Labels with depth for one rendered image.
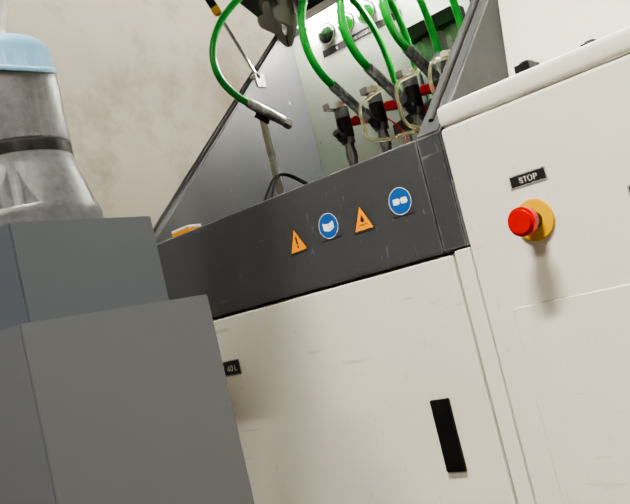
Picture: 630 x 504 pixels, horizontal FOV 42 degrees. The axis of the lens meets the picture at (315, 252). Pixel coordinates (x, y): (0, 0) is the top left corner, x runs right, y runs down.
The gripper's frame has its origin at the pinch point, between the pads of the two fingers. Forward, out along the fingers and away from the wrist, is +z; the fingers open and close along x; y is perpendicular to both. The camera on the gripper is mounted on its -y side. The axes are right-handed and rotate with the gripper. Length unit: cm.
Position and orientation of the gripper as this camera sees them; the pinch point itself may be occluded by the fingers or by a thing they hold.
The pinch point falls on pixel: (290, 40)
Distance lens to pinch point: 151.3
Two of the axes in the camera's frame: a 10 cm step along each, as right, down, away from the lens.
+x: 7.1, -2.3, -6.6
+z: 2.3, 9.7, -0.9
